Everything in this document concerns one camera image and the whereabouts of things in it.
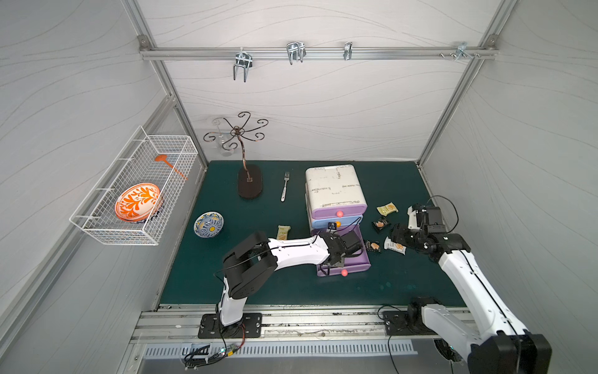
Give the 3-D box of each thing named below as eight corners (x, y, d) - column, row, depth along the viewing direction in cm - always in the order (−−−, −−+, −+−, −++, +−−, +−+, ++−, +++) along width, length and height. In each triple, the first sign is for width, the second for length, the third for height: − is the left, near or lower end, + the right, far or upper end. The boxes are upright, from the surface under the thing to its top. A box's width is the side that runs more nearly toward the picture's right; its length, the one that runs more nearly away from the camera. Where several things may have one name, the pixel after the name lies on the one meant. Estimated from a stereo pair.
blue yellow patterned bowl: (194, 238, 95) (191, 233, 91) (202, 216, 101) (198, 211, 98) (222, 238, 95) (220, 233, 91) (228, 216, 101) (225, 211, 98)
